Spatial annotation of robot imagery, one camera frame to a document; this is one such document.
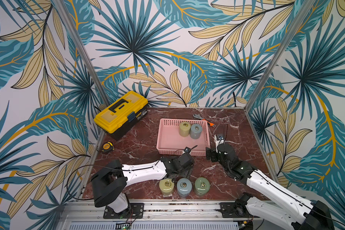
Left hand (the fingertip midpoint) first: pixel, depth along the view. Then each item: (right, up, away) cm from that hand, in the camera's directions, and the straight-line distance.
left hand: (184, 168), depth 82 cm
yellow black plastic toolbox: (-41, +28, +8) cm, 50 cm away
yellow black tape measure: (-48, +10, +10) cm, 51 cm away
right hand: (+17, +13, -1) cm, 22 cm away
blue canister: (+9, +21, +13) cm, 26 cm away
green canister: (+9, -6, -9) cm, 14 cm away
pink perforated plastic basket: (-9, +14, +23) cm, 28 cm away
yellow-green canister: (+2, +23, +16) cm, 28 cm away
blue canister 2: (-1, -6, -9) cm, 11 cm away
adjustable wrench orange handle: (+21, +26, +27) cm, 43 cm away
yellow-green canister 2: (-10, -6, -9) cm, 15 cm away
